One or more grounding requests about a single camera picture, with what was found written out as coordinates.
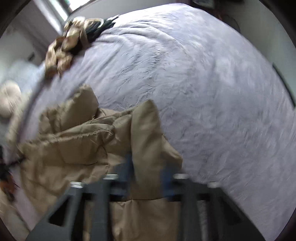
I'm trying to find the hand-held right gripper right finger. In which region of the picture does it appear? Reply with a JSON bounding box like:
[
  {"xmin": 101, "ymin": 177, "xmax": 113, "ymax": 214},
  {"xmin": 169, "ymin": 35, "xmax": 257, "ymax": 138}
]
[{"xmin": 162, "ymin": 169, "xmax": 267, "ymax": 241}]

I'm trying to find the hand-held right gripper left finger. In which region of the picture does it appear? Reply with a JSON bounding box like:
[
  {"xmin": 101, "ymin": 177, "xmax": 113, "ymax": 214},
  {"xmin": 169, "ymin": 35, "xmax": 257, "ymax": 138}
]
[{"xmin": 25, "ymin": 153, "xmax": 135, "ymax": 241}]

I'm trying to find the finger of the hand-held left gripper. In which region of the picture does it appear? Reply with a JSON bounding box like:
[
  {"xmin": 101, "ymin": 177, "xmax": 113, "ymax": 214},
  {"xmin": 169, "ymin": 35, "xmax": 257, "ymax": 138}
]
[{"xmin": 7, "ymin": 156, "xmax": 26, "ymax": 168}]

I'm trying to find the khaki puffer jacket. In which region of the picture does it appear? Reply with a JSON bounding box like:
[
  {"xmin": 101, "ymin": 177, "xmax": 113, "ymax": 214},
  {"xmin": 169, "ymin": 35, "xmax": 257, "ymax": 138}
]
[{"xmin": 0, "ymin": 83, "xmax": 185, "ymax": 241}]

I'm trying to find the beige clothes pile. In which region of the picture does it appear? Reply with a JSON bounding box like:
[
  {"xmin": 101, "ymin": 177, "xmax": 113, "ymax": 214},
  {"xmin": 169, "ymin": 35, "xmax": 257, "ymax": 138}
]
[{"xmin": 44, "ymin": 16, "xmax": 104, "ymax": 79}]

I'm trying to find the orange patterned cloth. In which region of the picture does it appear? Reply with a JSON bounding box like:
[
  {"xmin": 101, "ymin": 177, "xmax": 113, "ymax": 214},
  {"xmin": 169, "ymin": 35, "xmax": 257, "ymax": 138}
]
[{"xmin": 0, "ymin": 179, "xmax": 14, "ymax": 197}]

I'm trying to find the round white cushion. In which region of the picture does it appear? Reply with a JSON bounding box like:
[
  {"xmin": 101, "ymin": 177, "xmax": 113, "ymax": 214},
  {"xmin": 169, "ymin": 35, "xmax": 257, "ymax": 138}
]
[{"xmin": 0, "ymin": 80, "xmax": 23, "ymax": 118}]

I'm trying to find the grey quilted headboard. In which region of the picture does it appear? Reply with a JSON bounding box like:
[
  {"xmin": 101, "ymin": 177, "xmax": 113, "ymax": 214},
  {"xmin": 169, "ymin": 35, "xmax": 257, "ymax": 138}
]
[{"xmin": 0, "ymin": 60, "xmax": 45, "ymax": 93}]

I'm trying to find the bed with lavender blanket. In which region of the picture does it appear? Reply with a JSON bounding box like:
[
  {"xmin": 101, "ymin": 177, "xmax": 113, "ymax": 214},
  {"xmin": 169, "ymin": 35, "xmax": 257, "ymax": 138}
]
[{"xmin": 5, "ymin": 3, "xmax": 296, "ymax": 241}]

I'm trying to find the wide grey striped curtain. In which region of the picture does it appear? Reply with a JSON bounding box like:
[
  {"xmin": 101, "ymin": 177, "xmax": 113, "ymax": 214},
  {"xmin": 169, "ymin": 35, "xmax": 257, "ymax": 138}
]
[{"xmin": 32, "ymin": 0, "xmax": 67, "ymax": 37}]

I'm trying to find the black garment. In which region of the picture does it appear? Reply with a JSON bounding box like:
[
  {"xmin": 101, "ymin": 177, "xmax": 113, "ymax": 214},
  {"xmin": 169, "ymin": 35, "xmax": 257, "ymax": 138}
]
[{"xmin": 66, "ymin": 14, "xmax": 121, "ymax": 52}]

